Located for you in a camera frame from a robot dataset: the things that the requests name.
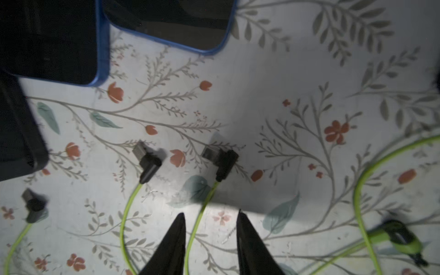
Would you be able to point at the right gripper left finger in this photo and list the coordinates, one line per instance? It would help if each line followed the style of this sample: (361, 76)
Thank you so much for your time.
(168, 258)

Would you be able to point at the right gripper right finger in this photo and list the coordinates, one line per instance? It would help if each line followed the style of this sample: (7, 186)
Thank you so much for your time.
(253, 256)

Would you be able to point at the green wired earphones tangle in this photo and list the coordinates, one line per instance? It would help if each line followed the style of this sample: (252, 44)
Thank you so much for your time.
(83, 233)

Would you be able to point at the black smartphone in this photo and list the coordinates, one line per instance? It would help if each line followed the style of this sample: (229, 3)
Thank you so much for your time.
(23, 150)

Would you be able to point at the black earphone plug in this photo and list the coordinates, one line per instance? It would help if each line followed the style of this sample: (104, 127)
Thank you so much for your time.
(149, 162)
(36, 205)
(223, 160)

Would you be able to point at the blue case smartphone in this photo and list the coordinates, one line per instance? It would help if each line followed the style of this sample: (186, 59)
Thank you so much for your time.
(60, 41)
(201, 27)

